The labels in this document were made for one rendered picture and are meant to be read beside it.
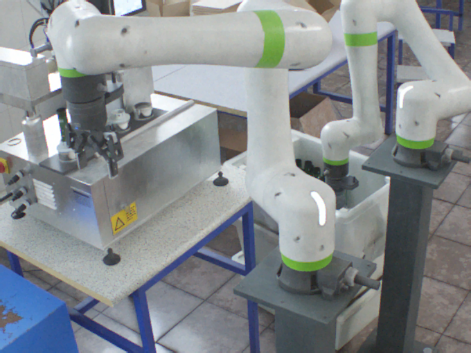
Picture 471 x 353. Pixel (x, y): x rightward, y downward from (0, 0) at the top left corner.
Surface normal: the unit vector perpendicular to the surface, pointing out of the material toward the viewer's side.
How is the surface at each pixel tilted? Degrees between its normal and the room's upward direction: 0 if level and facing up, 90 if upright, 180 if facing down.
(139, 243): 0
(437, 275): 0
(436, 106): 86
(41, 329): 90
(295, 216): 89
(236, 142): 65
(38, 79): 90
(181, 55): 107
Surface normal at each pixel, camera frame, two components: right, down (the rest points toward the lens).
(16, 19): 0.80, 0.26
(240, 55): 0.25, 0.77
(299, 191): -0.20, -0.78
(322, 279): -0.58, 0.30
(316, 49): 0.41, 0.52
